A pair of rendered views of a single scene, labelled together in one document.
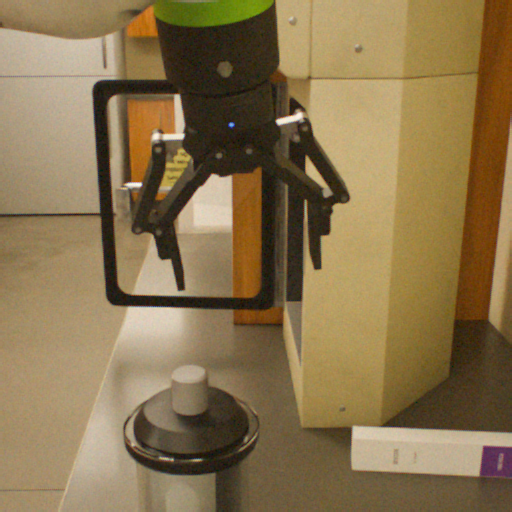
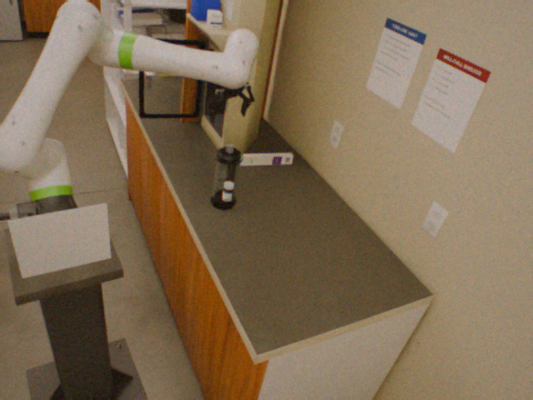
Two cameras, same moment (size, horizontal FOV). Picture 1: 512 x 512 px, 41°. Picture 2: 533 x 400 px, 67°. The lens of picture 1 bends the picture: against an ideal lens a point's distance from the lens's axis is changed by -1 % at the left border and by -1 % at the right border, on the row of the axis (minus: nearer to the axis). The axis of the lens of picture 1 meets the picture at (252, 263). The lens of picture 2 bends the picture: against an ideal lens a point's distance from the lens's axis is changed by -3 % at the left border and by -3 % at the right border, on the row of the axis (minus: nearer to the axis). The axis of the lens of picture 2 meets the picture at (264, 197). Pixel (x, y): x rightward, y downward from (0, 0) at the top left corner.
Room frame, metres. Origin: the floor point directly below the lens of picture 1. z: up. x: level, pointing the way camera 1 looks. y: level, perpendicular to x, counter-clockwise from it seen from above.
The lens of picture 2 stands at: (-0.78, 0.59, 1.95)
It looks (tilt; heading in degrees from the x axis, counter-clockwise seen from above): 35 degrees down; 330
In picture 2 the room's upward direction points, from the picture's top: 11 degrees clockwise
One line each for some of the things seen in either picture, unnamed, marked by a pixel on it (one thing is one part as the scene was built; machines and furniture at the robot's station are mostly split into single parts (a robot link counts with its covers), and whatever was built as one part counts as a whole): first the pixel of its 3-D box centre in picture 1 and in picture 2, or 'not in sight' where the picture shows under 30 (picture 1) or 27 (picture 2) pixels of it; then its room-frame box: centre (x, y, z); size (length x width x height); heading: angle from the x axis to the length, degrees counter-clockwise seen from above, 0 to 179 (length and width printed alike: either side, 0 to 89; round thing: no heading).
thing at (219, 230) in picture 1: (186, 199); (170, 80); (1.17, 0.11, 1.19); 0.30 x 0.01 x 0.40; 86
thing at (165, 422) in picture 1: (190, 409); (229, 151); (0.49, 0.05, 1.18); 0.09 x 0.09 x 0.07
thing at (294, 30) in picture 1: (255, 34); (208, 35); (1.00, 0.00, 1.46); 0.32 x 0.12 x 0.10; 2
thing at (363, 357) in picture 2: not in sight; (225, 232); (0.83, -0.13, 0.45); 2.05 x 0.67 x 0.90; 2
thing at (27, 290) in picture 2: not in sight; (62, 252); (0.35, 0.66, 0.92); 0.32 x 0.32 x 0.04; 7
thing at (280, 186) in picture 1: (281, 201); (204, 81); (1.15, -0.05, 1.19); 0.03 x 0.02 x 0.39; 2
